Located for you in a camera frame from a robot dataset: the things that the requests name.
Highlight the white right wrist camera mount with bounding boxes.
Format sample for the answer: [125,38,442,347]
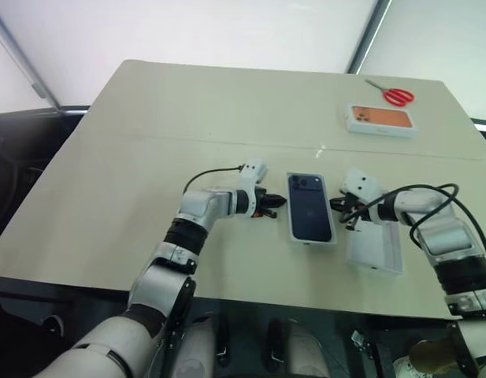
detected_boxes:
[339,169,388,206]

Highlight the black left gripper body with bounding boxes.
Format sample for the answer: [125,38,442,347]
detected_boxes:
[253,187,278,220]

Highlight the white robot right leg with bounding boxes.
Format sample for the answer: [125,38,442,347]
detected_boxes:
[283,321,331,378]

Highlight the closed box with orange phone print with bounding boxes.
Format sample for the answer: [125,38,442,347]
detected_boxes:
[346,102,418,140]

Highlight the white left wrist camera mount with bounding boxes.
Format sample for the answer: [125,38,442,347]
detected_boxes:
[239,157,271,220]

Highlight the dark blue smartphone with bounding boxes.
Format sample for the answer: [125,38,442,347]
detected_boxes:
[287,174,332,242]
[285,171,339,247]

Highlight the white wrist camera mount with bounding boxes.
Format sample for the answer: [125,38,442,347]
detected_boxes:
[339,169,388,206]
[239,157,271,220]

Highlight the red handled scissors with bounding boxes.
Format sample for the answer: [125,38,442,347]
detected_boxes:
[364,78,416,108]

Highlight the white robot leg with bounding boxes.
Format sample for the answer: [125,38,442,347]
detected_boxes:
[169,314,228,378]
[283,321,331,378]

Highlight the dark window frame bar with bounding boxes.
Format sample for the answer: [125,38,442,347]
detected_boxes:
[0,6,61,109]
[347,0,394,76]

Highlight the white phone box lid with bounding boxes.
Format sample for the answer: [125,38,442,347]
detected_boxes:
[344,219,406,277]

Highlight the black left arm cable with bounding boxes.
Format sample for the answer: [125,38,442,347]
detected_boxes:
[186,165,246,195]

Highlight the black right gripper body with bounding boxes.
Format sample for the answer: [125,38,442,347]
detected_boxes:
[338,191,370,232]

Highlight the white robot left leg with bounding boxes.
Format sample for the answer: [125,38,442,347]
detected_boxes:
[169,314,228,378]

